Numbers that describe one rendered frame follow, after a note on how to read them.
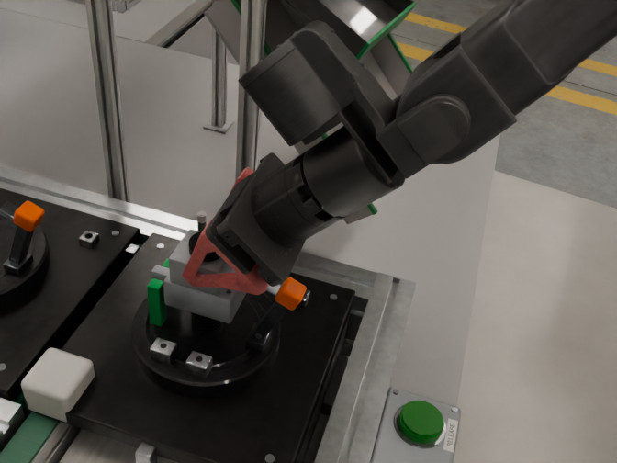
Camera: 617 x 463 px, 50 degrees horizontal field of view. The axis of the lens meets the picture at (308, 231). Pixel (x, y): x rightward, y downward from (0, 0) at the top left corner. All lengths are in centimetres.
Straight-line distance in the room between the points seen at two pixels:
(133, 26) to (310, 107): 110
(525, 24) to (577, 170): 258
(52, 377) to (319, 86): 34
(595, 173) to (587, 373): 217
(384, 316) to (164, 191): 43
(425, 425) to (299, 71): 34
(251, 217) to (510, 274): 54
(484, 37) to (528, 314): 56
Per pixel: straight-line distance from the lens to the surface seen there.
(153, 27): 151
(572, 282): 100
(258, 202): 50
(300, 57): 44
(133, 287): 71
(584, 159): 308
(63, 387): 61
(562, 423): 82
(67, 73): 133
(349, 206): 47
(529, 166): 290
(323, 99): 44
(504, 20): 42
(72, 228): 79
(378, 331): 70
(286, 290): 56
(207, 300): 58
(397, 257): 93
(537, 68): 42
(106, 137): 82
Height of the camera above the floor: 147
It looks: 40 degrees down
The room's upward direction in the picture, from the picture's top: 8 degrees clockwise
